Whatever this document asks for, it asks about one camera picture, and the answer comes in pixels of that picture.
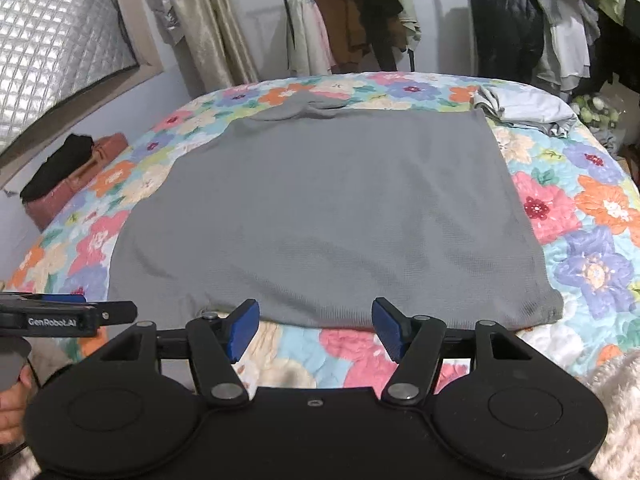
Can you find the white fuzzy cloth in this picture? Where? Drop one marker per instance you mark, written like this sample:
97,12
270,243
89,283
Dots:
620,410

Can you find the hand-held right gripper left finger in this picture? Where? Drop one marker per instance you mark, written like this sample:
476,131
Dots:
245,327

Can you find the beige curtain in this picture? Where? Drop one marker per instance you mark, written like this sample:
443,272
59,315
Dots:
215,25

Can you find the grey shirt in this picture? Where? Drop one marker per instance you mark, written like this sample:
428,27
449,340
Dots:
325,200

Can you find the person's left hand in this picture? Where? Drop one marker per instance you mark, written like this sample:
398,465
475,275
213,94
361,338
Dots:
11,415

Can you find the black quilted jacket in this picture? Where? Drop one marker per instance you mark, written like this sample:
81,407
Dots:
505,25

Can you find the light green hanging garment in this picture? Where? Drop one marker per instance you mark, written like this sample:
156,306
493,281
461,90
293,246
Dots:
407,10

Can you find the black hanging garment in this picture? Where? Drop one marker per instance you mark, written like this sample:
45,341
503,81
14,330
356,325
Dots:
380,5

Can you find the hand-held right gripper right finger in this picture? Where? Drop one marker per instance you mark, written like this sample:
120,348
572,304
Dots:
389,327

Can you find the silver quilted window cover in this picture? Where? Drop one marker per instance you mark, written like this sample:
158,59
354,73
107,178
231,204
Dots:
50,35

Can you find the pink suitcase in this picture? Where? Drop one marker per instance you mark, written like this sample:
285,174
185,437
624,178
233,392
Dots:
112,147

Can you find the black clothes rack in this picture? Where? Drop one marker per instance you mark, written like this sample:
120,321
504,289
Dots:
283,0

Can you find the black folded clothes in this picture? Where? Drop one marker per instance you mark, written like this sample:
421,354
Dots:
60,165

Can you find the brown hanging garment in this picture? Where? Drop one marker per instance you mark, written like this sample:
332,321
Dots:
340,25

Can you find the silver grey hanging garment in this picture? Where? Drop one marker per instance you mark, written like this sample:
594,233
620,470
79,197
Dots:
167,15

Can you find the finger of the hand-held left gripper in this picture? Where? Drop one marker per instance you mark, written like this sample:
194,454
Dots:
60,299

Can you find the light grey cloth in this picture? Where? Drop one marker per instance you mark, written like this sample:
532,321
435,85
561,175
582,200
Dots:
525,107

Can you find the row of mixed hanging clothes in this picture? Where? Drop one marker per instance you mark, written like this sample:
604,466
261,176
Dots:
565,35

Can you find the floral quilt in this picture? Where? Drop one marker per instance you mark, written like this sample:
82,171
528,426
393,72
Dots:
590,200

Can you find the white flower bouquet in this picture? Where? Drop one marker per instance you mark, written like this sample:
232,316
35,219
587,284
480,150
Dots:
595,110

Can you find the beige window frame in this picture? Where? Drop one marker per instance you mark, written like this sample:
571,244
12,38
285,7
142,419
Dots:
145,35

